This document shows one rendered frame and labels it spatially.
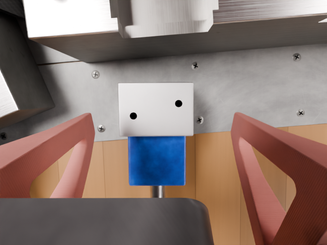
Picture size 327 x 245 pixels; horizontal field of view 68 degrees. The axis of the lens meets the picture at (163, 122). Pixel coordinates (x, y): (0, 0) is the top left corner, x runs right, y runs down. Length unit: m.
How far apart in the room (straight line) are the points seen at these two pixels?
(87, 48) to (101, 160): 0.11
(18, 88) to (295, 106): 0.22
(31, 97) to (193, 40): 0.12
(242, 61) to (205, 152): 0.09
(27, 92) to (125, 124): 0.08
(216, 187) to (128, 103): 0.12
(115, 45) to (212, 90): 0.10
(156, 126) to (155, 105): 0.01
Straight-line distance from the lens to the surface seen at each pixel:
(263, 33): 0.17
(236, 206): 0.25
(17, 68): 0.21
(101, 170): 0.23
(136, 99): 0.16
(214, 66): 0.22
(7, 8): 0.23
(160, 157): 0.18
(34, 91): 0.21
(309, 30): 0.19
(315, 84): 0.25
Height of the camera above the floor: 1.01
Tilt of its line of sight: 84 degrees down
